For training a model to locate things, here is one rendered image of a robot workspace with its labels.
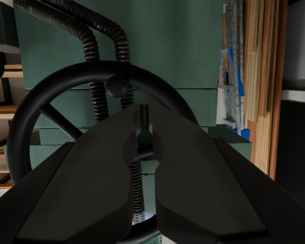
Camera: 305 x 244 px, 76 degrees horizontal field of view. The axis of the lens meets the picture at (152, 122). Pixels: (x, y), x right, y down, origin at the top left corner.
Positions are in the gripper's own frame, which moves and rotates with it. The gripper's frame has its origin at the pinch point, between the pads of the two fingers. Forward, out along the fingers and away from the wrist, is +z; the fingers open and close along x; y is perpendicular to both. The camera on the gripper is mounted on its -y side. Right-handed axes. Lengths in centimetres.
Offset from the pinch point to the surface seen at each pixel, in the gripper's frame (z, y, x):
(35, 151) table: 26.4, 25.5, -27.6
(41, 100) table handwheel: 13.7, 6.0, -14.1
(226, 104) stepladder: 111, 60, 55
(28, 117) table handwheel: 13.0, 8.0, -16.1
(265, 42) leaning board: 147, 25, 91
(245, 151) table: 25.3, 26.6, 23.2
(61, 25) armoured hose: 23.8, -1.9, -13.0
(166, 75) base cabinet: 32.1, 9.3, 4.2
